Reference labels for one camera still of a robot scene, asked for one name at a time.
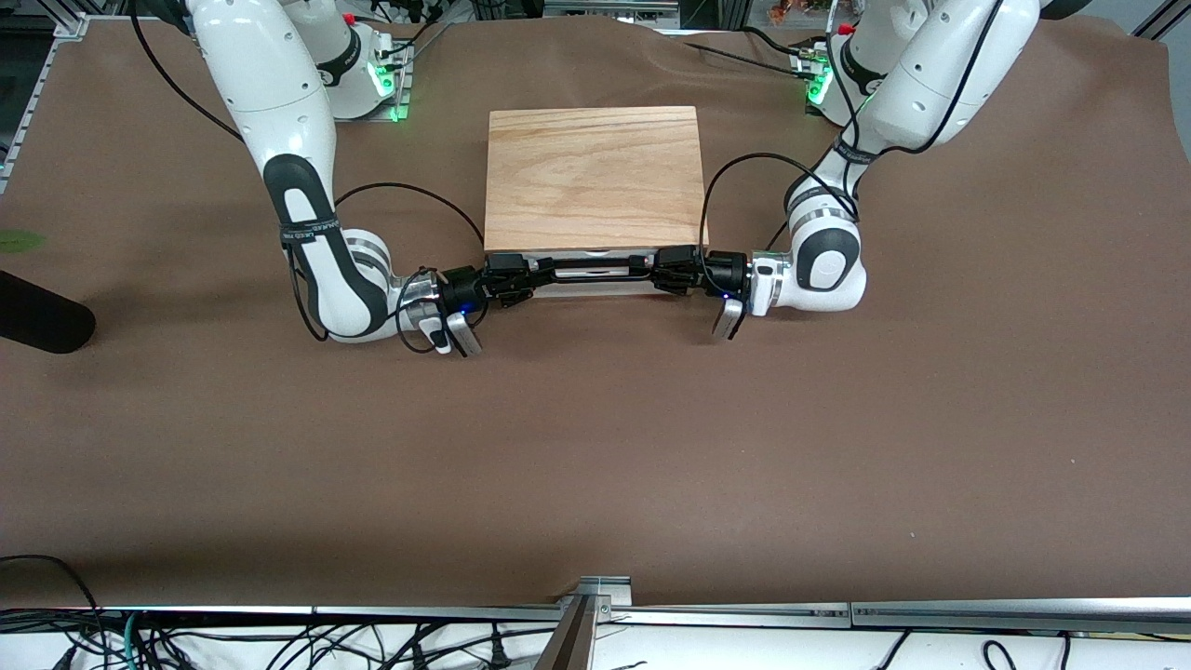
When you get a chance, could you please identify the white drawer with black handle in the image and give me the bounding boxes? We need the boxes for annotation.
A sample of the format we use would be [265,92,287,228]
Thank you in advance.
[532,248,658,281]

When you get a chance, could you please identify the plain white drawer front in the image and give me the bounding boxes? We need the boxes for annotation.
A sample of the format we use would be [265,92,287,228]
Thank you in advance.
[536,279,658,300]

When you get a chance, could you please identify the light wooden drawer cabinet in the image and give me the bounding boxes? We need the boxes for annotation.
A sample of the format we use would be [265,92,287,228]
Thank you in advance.
[484,106,710,301]

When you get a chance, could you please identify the brown table cover sheet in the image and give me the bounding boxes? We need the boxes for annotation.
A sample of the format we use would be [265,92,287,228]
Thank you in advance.
[0,14,1191,610]

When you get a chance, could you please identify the orange background object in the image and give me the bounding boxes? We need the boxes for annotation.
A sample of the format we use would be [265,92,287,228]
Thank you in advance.
[768,0,844,27]

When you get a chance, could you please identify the black cylinder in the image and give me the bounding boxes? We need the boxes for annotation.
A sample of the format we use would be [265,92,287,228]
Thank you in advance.
[0,270,97,355]

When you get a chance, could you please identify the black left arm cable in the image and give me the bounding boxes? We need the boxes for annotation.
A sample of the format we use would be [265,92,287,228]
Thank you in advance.
[698,0,1006,250]

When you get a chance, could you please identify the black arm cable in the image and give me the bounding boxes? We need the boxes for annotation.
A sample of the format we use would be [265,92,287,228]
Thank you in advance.
[698,0,1006,250]
[130,0,490,355]

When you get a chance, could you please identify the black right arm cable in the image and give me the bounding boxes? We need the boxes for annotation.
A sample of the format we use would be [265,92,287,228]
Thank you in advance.
[130,0,490,355]

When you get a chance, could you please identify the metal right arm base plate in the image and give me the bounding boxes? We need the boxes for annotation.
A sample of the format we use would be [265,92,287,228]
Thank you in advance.
[333,42,411,124]

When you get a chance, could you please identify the thin black base cable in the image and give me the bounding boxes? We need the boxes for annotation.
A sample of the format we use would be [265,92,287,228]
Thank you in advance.
[684,41,812,75]

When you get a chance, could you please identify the aluminium camera mount post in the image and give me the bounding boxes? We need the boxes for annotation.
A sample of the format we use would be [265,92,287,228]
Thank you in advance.
[535,576,635,670]

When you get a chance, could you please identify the tangled black cables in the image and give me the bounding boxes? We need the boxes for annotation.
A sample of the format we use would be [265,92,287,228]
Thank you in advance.
[140,622,559,670]

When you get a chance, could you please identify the long aluminium frame rail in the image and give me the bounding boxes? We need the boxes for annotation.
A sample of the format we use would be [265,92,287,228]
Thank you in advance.
[0,596,1191,639]

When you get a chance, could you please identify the perforated aluminium side rail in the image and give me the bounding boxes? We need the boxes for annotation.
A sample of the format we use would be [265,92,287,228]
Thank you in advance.
[0,13,90,196]

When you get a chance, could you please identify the black looped cable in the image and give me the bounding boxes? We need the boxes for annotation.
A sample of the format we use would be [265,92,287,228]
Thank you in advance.
[0,555,105,670]

